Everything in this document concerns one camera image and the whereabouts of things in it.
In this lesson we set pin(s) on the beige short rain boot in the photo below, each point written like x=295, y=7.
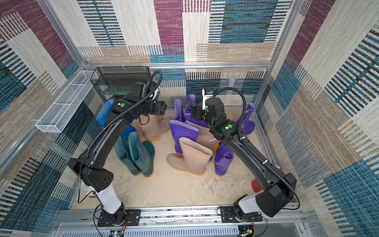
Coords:
x=194, y=158

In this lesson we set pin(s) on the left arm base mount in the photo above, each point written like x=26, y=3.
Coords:
x=122, y=217

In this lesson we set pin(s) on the slim teal rain boot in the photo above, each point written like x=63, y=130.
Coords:
x=123, y=152

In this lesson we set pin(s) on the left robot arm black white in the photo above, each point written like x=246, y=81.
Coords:
x=89, y=166

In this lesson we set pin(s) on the large teal rain boot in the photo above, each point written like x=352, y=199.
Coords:
x=142, y=154

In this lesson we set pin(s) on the beige tall rain boot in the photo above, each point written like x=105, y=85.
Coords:
x=153, y=126

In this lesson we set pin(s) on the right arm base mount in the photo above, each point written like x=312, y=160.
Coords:
x=233, y=214

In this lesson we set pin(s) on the purple short boot rear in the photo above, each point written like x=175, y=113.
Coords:
x=192, y=120

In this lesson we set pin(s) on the red pencil cup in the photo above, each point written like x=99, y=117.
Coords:
x=256, y=186

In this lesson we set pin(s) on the purple boot near right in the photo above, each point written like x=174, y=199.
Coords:
x=224, y=158

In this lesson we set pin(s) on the beige boot lying behind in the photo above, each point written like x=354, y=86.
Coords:
x=205, y=137

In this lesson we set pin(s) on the purple short rain boot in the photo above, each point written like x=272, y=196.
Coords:
x=181, y=129

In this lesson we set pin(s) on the purple tall rain boot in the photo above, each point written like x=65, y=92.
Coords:
x=178, y=111

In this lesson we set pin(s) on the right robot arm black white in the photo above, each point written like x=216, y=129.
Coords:
x=278, y=188

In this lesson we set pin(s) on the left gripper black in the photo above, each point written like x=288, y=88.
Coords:
x=161, y=107

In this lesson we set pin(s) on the white wire mesh basket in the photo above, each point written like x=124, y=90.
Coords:
x=56, y=118

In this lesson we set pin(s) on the purple boot at back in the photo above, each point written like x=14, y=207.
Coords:
x=191, y=102

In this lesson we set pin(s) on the purple boot far right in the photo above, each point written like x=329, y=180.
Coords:
x=248, y=125

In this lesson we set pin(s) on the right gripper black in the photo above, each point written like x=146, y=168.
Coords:
x=197, y=112

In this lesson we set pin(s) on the blue rain boot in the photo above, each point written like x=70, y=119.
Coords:
x=125, y=134
x=104, y=112

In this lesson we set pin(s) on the beige slim rain boot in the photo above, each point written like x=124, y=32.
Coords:
x=136, y=125

